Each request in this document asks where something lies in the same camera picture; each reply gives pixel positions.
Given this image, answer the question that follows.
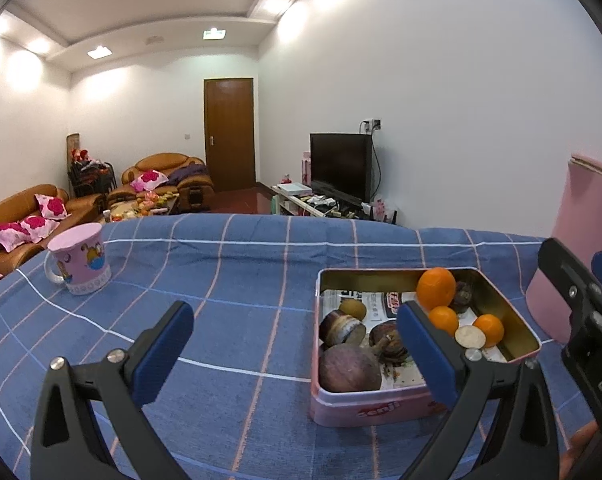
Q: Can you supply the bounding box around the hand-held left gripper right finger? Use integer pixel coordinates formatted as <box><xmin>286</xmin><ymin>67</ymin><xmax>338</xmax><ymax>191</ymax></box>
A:
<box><xmin>396</xmin><ymin>301</ymin><xmax>559</xmax><ymax>480</ymax></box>

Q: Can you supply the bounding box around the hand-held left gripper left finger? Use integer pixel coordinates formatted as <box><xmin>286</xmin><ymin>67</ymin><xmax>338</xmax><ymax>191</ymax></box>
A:
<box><xmin>30</xmin><ymin>301</ymin><xmax>196</xmax><ymax>480</ymax></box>

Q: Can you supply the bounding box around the orange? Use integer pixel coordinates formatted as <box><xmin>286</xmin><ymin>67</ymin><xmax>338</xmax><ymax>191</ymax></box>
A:
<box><xmin>416</xmin><ymin>268</ymin><xmax>457</xmax><ymax>309</ymax></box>
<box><xmin>427</xmin><ymin>306</ymin><xmax>459</xmax><ymax>338</ymax></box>
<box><xmin>472</xmin><ymin>313</ymin><xmax>505</xmax><ymax>348</ymax></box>

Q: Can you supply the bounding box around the dark brown stemmed taro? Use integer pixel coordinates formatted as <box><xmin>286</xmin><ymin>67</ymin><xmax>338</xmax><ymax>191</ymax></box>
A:
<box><xmin>368</xmin><ymin>322</ymin><xmax>412</xmax><ymax>363</ymax></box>

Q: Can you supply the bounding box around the pale peeled round tuber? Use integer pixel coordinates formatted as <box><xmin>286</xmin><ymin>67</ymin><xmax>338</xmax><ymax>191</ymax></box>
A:
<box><xmin>455</xmin><ymin>325</ymin><xmax>487</xmax><ymax>350</ymax></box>

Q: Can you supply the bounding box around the brown round scaly taro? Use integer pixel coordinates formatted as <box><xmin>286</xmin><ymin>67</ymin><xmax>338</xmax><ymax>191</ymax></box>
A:
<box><xmin>451</xmin><ymin>281</ymin><xmax>474</xmax><ymax>313</ymax></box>

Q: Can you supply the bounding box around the large round purple tuber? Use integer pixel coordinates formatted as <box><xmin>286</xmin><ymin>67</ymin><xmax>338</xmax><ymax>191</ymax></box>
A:
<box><xmin>318</xmin><ymin>344</ymin><xmax>383</xmax><ymax>393</ymax></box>

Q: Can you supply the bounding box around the brown kiwi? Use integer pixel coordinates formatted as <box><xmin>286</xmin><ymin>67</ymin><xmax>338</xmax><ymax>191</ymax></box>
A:
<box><xmin>338</xmin><ymin>298</ymin><xmax>368</xmax><ymax>321</ymax></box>

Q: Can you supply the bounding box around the pink metal tin box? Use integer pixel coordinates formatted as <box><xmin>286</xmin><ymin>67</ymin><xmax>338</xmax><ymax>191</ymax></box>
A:
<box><xmin>310</xmin><ymin>267</ymin><xmax>542</xmax><ymax>428</ymax></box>

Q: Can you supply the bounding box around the cut taro half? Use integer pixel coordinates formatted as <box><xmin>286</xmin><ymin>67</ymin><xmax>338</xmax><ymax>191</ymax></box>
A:
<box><xmin>318</xmin><ymin>310</ymin><xmax>367</xmax><ymax>347</ymax></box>

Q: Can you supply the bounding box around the person's right hand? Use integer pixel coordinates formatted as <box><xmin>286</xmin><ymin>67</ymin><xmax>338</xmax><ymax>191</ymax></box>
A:
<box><xmin>568</xmin><ymin>420</ymin><xmax>602</xmax><ymax>461</ymax></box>

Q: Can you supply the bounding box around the printed newspaper sheet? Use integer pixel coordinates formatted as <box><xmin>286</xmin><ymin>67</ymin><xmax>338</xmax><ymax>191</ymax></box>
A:
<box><xmin>321</xmin><ymin>287</ymin><xmax>509</xmax><ymax>391</ymax></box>

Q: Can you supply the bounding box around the pink electric kettle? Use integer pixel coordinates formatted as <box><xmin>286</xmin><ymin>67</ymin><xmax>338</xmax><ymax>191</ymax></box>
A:
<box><xmin>526</xmin><ymin>152</ymin><xmax>602</xmax><ymax>345</ymax></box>

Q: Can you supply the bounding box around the blue plaid tablecloth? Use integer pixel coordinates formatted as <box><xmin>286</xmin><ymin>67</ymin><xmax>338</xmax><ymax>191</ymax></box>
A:
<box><xmin>0</xmin><ymin>212</ymin><xmax>602</xmax><ymax>480</ymax></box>

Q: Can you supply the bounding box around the pink cartoon mug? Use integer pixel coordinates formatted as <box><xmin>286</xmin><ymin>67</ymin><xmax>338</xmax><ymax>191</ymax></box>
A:
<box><xmin>43</xmin><ymin>224</ymin><xmax>112</xmax><ymax>296</ymax></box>

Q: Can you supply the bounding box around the dark coffee table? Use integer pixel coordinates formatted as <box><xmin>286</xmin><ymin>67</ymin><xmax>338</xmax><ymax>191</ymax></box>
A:
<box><xmin>98</xmin><ymin>195</ymin><xmax>179</xmax><ymax>223</ymax></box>

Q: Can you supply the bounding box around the pile of snacks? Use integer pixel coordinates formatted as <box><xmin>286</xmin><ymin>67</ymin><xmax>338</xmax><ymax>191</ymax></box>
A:
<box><xmin>116</xmin><ymin>192</ymin><xmax>179</xmax><ymax>218</ymax></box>

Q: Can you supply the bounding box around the purple blanket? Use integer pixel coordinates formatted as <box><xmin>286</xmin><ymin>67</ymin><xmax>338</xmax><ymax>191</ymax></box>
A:
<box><xmin>167</xmin><ymin>161</ymin><xmax>207</xmax><ymax>183</ymax></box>

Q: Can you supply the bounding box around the brown leather armchair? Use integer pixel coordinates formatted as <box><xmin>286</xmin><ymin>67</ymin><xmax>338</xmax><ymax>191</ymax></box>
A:
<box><xmin>107</xmin><ymin>152</ymin><xmax>216</xmax><ymax>213</ymax></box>

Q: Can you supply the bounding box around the black rack with clothes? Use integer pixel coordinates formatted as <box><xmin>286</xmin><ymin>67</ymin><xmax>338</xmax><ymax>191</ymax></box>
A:
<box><xmin>68</xmin><ymin>152</ymin><xmax>118</xmax><ymax>198</ymax></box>

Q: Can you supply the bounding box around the white television stand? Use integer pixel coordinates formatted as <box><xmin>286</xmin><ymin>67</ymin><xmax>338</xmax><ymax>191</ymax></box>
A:
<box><xmin>271</xmin><ymin>183</ymin><xmax>399</xmax><ymax>225</ymax></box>

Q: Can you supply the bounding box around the black flat television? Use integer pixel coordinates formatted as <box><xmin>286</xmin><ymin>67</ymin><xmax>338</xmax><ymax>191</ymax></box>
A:
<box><xmin>309</xmin><ymin>132</ymin><xmax>373</xmax><ymax>203</ymax></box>

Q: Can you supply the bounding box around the brown leather sofa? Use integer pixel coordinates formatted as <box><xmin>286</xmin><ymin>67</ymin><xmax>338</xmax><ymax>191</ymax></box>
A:
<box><xmin>0</xmin><ymin>184</ymin><xmax>106</xmax><ymax>276</ymax></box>

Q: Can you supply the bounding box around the brown wooden door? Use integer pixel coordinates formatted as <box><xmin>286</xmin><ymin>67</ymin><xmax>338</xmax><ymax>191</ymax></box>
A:
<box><xmin>203</xmin><ymin>77</ymin><xmax>256</xmax><ymax>192</ymax></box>

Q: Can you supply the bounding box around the black television cable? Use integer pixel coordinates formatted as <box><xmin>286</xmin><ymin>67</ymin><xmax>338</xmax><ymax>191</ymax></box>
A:
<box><xmin>371</xmin><ymin>131</ymin><xmax>384</xmax><ymax>201</ymax></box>

